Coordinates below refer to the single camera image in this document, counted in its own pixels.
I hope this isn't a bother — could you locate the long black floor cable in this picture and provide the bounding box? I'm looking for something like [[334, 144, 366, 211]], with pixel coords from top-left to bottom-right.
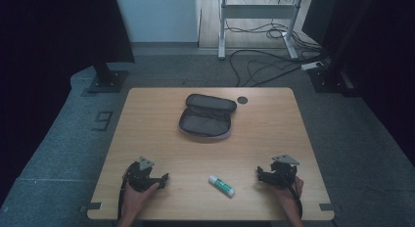
[[228, 49, 329, 88]]

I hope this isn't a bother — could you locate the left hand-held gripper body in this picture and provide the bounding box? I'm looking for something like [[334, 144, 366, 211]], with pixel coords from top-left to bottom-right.
[[124, 156, 156, 193]]

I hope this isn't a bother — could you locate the open grey pencil case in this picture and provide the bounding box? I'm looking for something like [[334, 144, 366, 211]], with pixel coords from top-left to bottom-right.
[[177, 93, 238, 140]]

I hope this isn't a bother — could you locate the white green glue stick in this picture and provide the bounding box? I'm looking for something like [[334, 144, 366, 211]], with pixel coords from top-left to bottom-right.
[[207, 174, 236, 199]]

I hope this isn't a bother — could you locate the person's left hand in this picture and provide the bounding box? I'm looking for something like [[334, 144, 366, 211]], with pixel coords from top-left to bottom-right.
[[119, 182, 161, 219]]

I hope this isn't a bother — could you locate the tangle of black cables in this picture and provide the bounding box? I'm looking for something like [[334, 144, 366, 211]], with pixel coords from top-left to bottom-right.
[[224, 0, 324, 53]]

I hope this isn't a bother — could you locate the black curtain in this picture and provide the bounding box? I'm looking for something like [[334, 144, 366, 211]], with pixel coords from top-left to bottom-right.
[[301, 0, 415, 167], [0, 0, 136, 206]]

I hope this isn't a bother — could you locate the black stand base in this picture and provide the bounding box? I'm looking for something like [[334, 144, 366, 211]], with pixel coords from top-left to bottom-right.
[[86, 62, 129, 94], [307, 64, 349, 94]]

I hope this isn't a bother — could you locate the person's right hand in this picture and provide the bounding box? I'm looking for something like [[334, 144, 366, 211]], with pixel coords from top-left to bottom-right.
[[272, 176, 305, 215]]

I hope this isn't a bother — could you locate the white desk frame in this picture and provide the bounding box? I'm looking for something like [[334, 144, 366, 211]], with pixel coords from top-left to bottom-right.
[[217, 0, 305, 61]]

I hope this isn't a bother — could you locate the white power strip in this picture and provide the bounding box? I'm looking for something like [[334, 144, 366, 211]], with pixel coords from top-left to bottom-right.
[[300, 61, 324, 71]]

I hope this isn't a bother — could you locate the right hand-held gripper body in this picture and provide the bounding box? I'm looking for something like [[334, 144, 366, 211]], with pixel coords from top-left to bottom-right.
[[268, 154, 300, 189]]

